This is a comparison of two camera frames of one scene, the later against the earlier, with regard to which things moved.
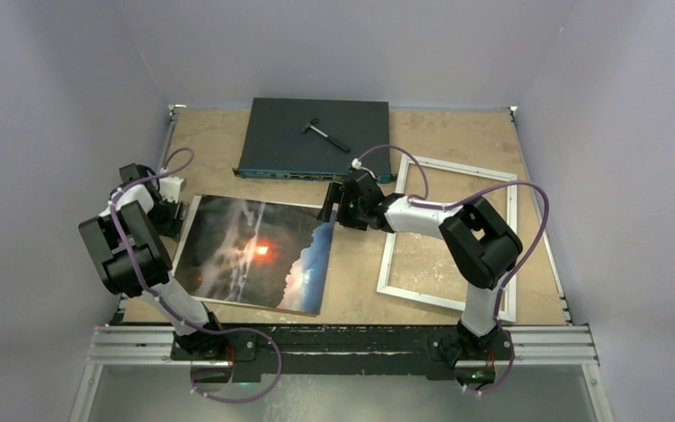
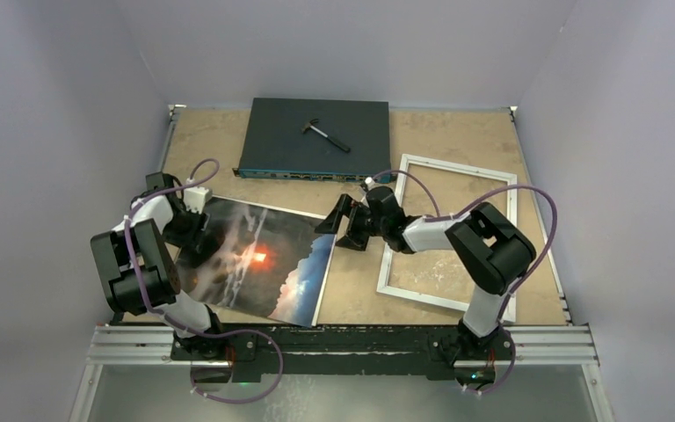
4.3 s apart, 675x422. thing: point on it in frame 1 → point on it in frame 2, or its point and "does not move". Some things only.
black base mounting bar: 345,352 does not move
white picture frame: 383,286 does not move
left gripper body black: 166,217 → 186,229
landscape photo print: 256,252 does not move
